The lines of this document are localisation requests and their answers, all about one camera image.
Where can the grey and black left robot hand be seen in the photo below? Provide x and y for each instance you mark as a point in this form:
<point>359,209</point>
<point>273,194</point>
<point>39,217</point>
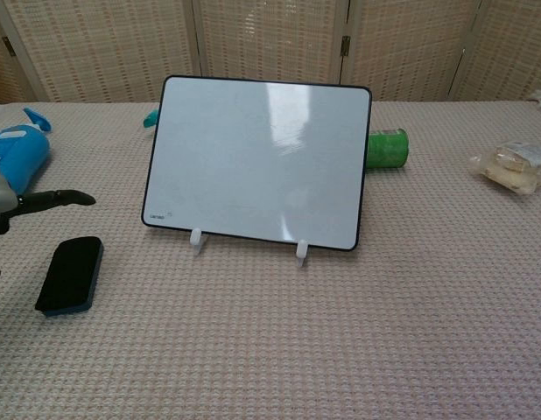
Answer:
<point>3,201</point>

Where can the black whiteboard eraser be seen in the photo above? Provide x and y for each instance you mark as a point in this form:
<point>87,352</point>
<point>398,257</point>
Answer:
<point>69,275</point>

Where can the woven folding screen panel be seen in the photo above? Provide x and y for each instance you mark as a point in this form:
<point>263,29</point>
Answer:
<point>270,39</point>
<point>511,48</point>
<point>8,83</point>
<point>406,48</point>
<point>113,48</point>

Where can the brass screen hinge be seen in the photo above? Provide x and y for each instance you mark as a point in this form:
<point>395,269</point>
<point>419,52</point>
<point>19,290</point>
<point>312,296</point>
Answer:
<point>345,45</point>
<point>8,46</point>

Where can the teal plastic object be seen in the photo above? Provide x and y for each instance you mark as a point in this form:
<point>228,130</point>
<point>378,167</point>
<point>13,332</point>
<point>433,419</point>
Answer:
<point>151,118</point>

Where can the white plastic stand foot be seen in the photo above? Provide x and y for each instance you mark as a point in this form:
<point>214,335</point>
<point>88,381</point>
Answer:
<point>198,240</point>
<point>303,253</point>

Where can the beige waffle tablecloth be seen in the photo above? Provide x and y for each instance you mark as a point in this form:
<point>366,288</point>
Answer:
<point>297,332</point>

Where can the green cylindrical can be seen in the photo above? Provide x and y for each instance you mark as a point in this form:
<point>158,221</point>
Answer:
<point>388,149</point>

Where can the clear bag with bread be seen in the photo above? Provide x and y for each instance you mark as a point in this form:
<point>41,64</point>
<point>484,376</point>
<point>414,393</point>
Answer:
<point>513,168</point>

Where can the white whiteboard with dark frame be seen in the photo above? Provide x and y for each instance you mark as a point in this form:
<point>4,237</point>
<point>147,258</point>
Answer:
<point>262,166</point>

